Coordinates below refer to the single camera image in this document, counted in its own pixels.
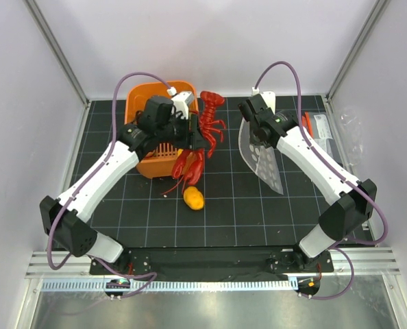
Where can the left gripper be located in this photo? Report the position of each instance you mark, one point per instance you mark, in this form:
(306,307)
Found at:
(186,142)

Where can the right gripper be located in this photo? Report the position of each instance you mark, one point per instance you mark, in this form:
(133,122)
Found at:
(264,144)

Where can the red toy lobster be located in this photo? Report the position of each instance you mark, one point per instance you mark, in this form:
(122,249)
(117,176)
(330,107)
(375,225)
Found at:
(189,165)

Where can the clear dotted zip bag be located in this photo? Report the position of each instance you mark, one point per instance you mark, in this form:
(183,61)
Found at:
(260,159)

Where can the orange toy potato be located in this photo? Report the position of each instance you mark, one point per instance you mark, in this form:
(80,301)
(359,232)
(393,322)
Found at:
(193,198)

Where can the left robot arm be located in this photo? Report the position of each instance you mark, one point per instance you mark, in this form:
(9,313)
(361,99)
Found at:
(64,219)

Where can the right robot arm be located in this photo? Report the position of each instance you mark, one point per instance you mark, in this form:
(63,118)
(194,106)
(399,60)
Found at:
(347,197)

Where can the spare zip bags orange zippers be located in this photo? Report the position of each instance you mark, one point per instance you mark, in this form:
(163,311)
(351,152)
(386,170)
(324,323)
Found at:
(318,127)

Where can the orange plastic basket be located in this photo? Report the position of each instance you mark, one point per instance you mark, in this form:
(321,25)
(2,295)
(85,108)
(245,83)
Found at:
(158,163)

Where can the black grid mat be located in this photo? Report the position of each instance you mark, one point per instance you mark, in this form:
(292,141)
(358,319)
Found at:
(239,210)

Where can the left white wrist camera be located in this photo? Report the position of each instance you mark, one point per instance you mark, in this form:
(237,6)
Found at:
(182,102)

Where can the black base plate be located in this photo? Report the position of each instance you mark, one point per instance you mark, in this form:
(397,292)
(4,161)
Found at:
(212,264)

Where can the slotted cable duct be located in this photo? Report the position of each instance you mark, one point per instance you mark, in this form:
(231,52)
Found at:
(119,285)

